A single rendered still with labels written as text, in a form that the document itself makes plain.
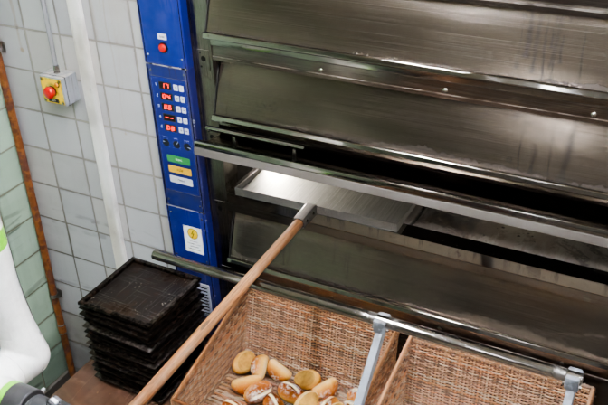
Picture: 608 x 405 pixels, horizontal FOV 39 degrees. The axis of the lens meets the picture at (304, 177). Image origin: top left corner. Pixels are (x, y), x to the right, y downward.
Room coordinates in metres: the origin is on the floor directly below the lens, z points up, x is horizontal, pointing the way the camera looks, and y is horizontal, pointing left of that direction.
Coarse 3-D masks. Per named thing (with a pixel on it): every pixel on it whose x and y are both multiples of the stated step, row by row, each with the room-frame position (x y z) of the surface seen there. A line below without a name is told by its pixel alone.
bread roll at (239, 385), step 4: (248, 376) 2.10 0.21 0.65; (252, 376) 2.10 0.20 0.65; (256, 376) 2.10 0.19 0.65; (260, 376) 2.12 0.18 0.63; (236, 380) 2.09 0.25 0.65; (240, 380) 2.09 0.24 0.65; (244, 380) 2.09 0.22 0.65; (248, 380) 2.09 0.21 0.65; (252, 380) 2.09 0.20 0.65; (256, 380) 2.09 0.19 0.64; (260, 380) 2.10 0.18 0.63; (232, 384) 2.09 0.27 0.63; (236, 384) 2.08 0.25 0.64; (240, 384) 2.08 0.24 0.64; (244, 384) 2.08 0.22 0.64; (248, 384) 2.08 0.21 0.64; (236, 388) 2.07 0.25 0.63; (240, 388) 2.07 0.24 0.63; (244, 388) 2.07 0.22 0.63; (236, 392) 2.08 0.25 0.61; (240, 392) 2.07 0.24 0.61
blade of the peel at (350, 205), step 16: (256, 176) 2.46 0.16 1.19; (272, 176) 2.45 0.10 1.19; (288, 176) 2.45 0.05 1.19; (240, 192) 2.35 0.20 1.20; (256, 192) 2.32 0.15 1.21; (272, 192) 2.36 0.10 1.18; (288, 192) 2.35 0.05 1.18; (304, 192) 2.34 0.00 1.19; (320, 192) 2.34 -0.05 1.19; (336, 192) 2.33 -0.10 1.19; (352, 192) 2.33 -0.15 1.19; (320, 208) 2.21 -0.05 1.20; (336, 208) 2.24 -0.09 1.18; (352, 208) 2.23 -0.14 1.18; (368, 208) 2.23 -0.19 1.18; (384, 208) 2.22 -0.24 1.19; (400, 208) 2.22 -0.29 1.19; (368, 224) 2.14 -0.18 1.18; (384, 224) 2.11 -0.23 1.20; (400, 224) 2.12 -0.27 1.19
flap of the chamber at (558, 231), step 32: (224, 160) 2.19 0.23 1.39; (256, 160) 2.15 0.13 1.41; (320, 160) 2.16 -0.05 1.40; (352, 160) 2.16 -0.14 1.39; (384, 192) 1.95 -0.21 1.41; (448, 192) 1.94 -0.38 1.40; (480, 192) 1.94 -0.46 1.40; (512, 192) 1.94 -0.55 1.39; (512, 224) 1.78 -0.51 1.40; (544, 224) 1.74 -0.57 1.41
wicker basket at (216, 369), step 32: (224, 320) 2.19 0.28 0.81; (256, 320) 2.28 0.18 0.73; (288, 320) 2.24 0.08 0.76; (224, 352) 2.18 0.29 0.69; (256, 352) 2.26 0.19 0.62; (288, 352) 2.21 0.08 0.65; (320, 352) 2.15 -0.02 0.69; (384, 352) 1.98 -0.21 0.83; (192, 384) 2.02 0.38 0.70; (224, 384) 2.13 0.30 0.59; (352, 384) 2.08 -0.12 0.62; (384, 384) 1.97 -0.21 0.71
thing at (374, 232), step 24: (288, 216) 2.27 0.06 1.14; (384, 240) 2.11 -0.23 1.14; (408, 240) 2.07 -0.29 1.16; (432, 240) 2.04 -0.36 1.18; (456, 240) 2.03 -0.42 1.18; (480, 264) 1.96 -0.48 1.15; (504, 264) 1.93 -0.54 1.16; (528, 264) 1.90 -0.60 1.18; (552, 264) 1.90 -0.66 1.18; (576, 288) 1.83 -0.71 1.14; (600, 288) 1.80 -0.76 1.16
